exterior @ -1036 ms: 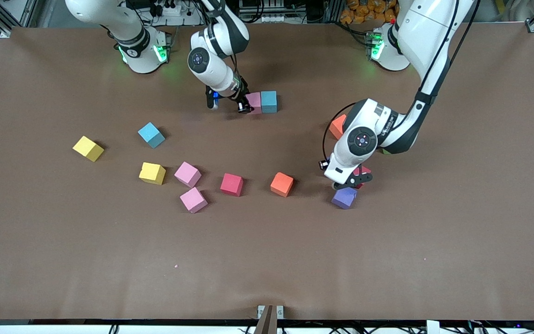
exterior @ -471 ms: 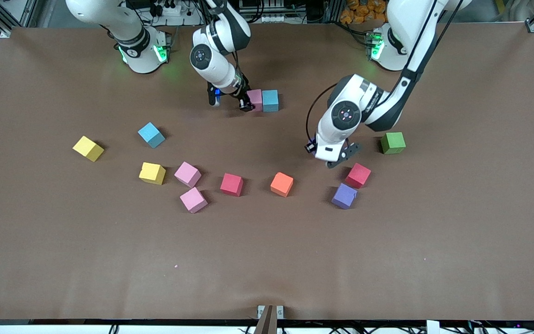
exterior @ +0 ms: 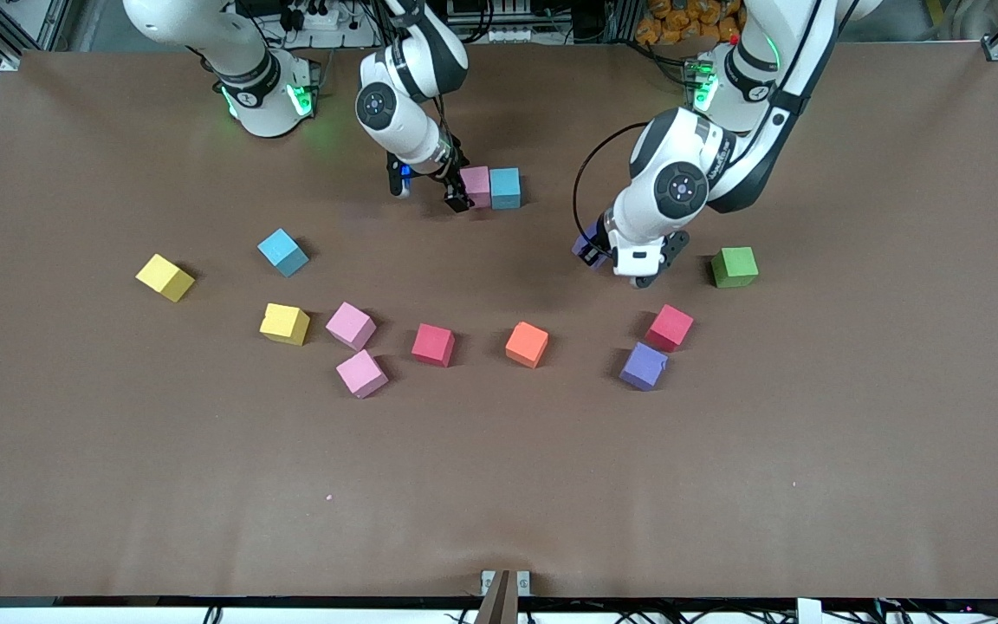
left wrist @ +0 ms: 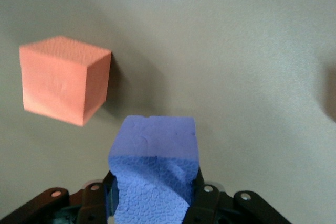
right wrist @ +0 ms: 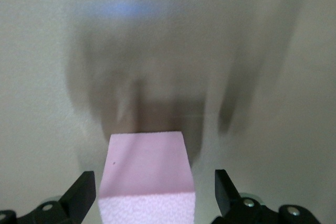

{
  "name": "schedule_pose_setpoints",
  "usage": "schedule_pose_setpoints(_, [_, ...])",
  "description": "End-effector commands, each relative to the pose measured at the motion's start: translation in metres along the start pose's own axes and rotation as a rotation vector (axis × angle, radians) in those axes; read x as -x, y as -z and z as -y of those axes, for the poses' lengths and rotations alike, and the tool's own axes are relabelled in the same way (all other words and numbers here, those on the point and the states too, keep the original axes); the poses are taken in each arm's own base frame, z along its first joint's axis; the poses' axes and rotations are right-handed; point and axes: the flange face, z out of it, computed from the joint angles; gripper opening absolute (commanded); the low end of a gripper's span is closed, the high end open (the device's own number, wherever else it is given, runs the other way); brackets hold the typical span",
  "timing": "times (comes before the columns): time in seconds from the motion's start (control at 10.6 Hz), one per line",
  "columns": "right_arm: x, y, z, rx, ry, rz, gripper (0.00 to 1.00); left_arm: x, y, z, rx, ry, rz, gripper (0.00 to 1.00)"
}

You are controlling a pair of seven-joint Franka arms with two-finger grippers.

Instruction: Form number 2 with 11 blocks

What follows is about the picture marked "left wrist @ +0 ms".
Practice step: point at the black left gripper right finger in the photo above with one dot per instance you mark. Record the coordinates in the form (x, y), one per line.
(215, 205)

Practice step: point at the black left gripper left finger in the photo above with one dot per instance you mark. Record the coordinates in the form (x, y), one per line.
(92, 203)

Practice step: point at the purple foam cube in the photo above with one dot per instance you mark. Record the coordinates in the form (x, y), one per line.
(155, 150)

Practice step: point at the orange foam cube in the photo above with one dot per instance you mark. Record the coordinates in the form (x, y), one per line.
(60, 82)

